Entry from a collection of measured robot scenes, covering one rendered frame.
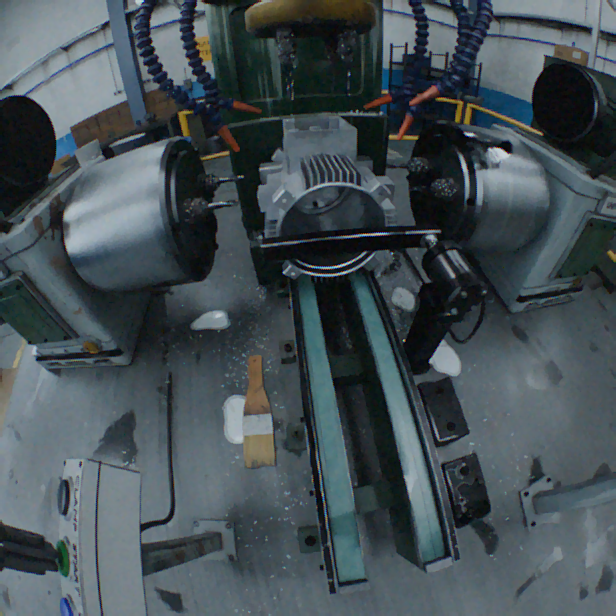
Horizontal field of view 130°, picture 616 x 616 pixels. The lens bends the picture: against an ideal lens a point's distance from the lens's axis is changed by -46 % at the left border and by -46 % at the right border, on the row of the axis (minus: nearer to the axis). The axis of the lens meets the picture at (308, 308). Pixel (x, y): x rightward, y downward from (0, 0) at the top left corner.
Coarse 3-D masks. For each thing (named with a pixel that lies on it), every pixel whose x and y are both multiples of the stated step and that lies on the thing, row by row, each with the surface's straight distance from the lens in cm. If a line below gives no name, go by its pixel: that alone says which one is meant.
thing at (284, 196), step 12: (276, 156) 50; (372, 180) 37; (276, 192) 35; (288, 192) 34; (372, 192) 36; (384, 192) 36; (276, 204) 34; (288, 204) 34; (288, 264) 41; (372, 264) 43
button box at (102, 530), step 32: (96, 480) 22; (128, 480) 23; (96, 512) 22; (128, 512) 23; (96, 544) 23; (128, 544) 23; (96, 576) 23; (128, 576) 24; (96, 608) 24; (128, 608) 25
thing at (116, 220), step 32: (128, 160) 43; (160, 160) 39; (192, 160) 48; (96, 192) 43; (128, 192) 39; (160, 192) 36; (192, 192) 45; (64, 224) 48; (96, 224) 41; (128, 224) 38; (160, 224) 36; (192, 224) 43; (96, 256) 43; (128, 256) 40; (160, 256) 38; (192, 256) 41; (96, 288) 52; (128, 288) 46; (160, 288) 48
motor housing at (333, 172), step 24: (312, 168) 38; (336, 168) 36; (360, 168) 48; (360, 192) 50; (288, 216) 52; (312, 216) 57; (336, 216) 55; (360, 216) 49; (384, 216) 38; (312, 264) 43; (336, 264) 44; (360, 264) 42
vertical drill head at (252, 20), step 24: (264, 0) 44; (288, 0) 37; (312, 0) 37; (336, 0) 38; (360, 0) 40; (264, 24) 39; (288, 24) 38; (312, 24) 38; (336, 24) 39; (360, 24) 40; (288, 48) 39; (336, 48) 49; (288, 72) 39
